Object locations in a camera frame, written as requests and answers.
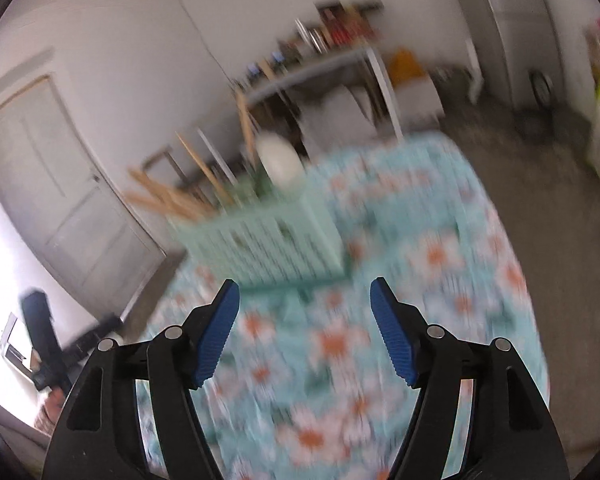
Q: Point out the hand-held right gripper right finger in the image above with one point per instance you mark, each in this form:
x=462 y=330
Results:
x=395 y=340

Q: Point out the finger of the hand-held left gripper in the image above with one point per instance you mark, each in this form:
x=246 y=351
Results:
x=97 y=332

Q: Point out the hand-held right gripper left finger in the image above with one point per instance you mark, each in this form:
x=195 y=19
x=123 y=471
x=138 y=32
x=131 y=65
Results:
x=220 y=335

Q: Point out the green perforated utensil basket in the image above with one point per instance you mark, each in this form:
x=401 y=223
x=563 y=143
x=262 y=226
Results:
x=270 y=245

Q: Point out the wooden chopstick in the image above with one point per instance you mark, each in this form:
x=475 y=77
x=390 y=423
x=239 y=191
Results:
x=180 y=208
x=200 y=165
x=247 y=130
x=155 y=197

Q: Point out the silver chopstick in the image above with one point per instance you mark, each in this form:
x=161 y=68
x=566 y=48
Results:
x=216 y=156

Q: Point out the white plastic spoon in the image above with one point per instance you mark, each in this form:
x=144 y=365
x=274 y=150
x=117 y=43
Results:
x=279 y=160

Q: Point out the floral blue blanket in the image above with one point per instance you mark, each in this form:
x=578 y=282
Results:
x=430 y=270

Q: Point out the white wooden door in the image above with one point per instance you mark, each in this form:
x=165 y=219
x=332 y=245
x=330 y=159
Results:
x=55 y=185

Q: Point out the wooden chair dark seat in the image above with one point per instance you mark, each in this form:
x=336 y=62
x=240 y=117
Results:
x=172 y=167

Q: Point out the white woven sack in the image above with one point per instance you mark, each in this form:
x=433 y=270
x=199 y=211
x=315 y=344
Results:
x=332 y=120

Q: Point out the white cardboard box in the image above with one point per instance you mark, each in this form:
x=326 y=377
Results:
x=420 y=101

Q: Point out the orange plastic bag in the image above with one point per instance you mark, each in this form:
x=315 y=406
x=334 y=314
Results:
x=405 y=66

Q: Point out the white board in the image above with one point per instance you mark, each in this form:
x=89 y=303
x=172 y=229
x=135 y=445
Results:
x=474 y=72

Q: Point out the rice cooker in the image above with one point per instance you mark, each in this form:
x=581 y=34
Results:
x=539 y=95

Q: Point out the white-legged table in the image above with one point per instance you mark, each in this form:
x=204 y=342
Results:
x=320 y=65

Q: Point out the silver refrigerator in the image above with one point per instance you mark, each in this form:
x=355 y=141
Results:
x=525 y=25

